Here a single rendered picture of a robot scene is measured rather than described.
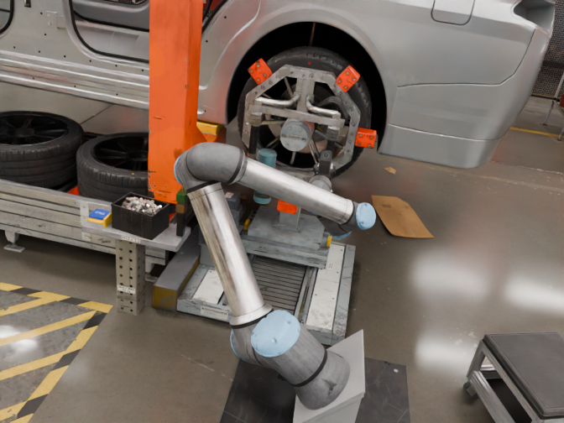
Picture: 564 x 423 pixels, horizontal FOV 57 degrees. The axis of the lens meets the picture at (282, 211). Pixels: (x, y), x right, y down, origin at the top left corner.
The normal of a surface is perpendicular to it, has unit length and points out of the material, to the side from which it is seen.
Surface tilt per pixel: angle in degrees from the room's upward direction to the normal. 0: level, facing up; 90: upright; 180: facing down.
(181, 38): 90
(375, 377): 0
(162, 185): 90
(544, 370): 0
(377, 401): 0
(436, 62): 90
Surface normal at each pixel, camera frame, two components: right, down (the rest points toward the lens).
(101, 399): 0.13, -0.87
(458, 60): -0.18, 0.43
